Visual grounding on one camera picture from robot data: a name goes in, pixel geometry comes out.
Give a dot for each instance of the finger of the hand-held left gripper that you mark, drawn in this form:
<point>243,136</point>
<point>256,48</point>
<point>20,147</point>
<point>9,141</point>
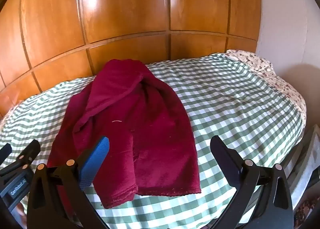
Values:
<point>31,150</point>
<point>6,150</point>

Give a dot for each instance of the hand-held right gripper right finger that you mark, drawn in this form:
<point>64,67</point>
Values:
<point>225,160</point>

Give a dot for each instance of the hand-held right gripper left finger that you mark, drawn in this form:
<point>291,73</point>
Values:
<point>96,161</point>

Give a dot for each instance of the dark red fleece garment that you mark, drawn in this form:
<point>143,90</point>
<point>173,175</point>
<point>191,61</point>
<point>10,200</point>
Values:
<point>130,119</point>

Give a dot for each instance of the person's left hand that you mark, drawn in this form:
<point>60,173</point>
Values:
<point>21,215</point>

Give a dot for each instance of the green white checked blanket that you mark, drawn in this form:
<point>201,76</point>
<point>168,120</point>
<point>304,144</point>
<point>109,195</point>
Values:
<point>237,109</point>

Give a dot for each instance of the floral patterned rug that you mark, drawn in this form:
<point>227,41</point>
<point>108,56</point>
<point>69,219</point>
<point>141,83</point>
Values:
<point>306,206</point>

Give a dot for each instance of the floral bed sheet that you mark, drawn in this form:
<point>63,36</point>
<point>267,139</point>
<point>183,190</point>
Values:
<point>272,74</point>

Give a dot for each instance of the grey bed frame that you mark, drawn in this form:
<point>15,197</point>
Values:
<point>305,159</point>

